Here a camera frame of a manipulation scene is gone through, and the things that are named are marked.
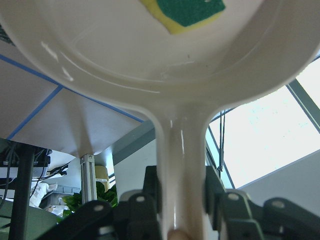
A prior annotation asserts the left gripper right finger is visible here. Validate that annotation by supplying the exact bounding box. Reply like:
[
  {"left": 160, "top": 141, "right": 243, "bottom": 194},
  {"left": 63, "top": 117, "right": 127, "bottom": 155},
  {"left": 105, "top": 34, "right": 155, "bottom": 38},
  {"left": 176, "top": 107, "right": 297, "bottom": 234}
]
[{"left": 204, "top": 166, "right": 320, "bottom": 240}]

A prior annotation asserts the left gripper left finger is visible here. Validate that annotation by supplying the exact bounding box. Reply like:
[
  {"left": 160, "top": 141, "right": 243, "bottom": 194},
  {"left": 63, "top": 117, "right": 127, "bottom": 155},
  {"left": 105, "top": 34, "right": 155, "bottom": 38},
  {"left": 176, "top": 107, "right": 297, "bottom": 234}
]
[{"left": 39, "top": 165, "right": 163, "bottom": 240}]

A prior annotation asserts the beige plastic dustpan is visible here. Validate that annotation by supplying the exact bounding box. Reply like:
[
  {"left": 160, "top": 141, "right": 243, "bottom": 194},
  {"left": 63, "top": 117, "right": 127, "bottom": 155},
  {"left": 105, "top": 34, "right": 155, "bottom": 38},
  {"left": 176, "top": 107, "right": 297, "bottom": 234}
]
[{"left": 0, "top": 0, "right": 320, "bottom": 240}]

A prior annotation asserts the green yellow sponge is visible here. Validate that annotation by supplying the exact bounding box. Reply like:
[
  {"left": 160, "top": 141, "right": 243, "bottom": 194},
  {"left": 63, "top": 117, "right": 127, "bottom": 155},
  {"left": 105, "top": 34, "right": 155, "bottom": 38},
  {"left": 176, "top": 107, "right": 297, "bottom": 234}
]
[{"left": 141, "top": 0, "right": 226, "bottom": 35}]

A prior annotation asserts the aluminium frame post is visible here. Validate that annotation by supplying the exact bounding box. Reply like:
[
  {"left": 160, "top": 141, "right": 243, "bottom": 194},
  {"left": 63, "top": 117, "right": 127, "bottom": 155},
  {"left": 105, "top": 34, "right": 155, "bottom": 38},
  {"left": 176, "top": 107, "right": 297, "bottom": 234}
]
[{"left": 80, "top": 154, "right": 97, "bottom": 204}]

